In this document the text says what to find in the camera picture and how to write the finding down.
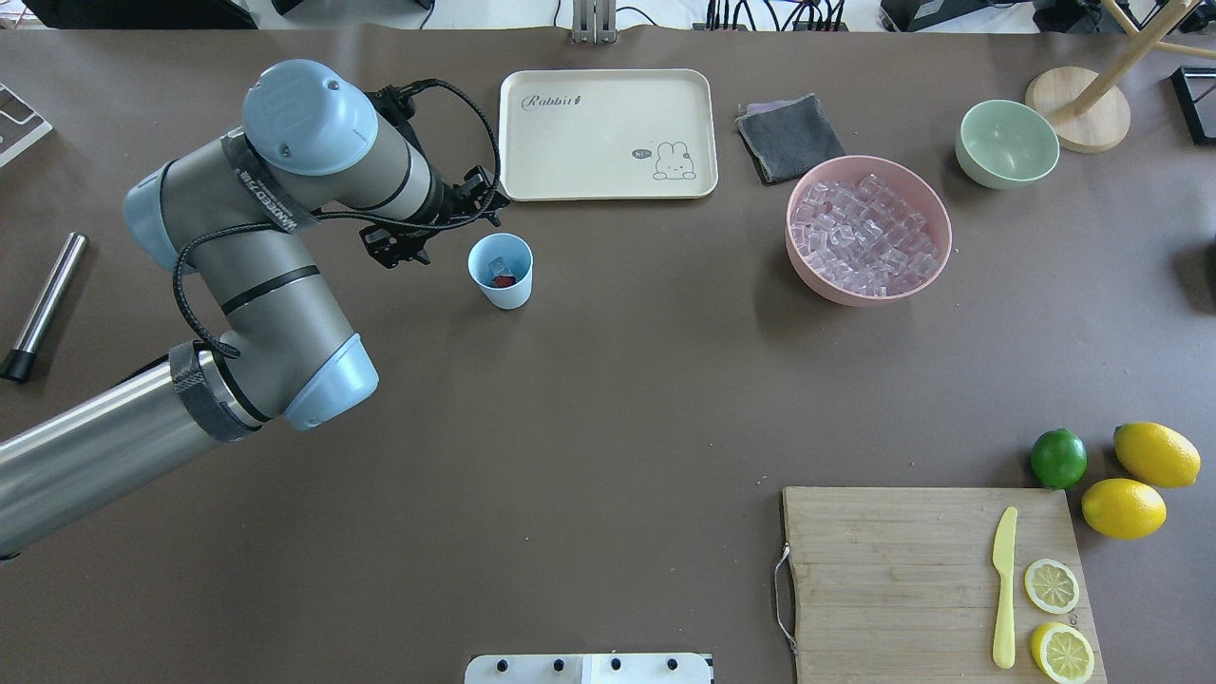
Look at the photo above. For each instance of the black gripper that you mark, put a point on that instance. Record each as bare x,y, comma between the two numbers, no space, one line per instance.
444,205

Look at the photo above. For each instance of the clear ice cube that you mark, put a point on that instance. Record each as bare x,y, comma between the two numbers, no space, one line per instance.
498,265

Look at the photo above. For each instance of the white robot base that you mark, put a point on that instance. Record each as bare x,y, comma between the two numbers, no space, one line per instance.
677,667

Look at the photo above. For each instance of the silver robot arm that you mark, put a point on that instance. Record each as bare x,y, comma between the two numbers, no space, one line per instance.
270,338

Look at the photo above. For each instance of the light blue plastic cup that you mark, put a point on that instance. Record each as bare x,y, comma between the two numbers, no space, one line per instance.
518,254

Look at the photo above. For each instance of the cream rabbit serving tray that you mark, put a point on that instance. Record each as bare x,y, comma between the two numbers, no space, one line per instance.
607,134

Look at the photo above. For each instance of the grey folded cloth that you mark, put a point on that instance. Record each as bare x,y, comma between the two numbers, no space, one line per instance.
787,138

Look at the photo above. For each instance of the pink bowl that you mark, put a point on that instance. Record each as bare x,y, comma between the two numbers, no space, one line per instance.
864,231

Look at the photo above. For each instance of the steel muddler black tip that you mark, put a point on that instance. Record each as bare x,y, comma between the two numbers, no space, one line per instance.
18,364

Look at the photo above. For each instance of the green bowl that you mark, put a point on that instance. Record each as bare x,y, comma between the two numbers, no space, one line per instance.
1004,145

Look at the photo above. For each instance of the wooden cutting board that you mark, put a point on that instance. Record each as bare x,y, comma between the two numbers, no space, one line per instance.
894,584

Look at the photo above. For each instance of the wooden glass stand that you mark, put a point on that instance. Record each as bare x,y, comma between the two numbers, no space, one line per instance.
1086,109

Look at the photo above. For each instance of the green lime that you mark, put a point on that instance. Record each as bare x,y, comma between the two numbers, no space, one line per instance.
1059,459

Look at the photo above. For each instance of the lemon slice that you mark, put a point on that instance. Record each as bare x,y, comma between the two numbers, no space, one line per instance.
1051,586

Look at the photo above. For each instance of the yellow plastic knife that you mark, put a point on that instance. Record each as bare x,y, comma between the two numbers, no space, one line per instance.
1003,649

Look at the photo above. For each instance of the whole lemon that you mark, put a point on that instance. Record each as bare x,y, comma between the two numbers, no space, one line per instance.
1123,509
1157,455

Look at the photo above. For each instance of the lemon half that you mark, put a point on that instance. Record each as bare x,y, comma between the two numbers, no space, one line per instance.
1062,653

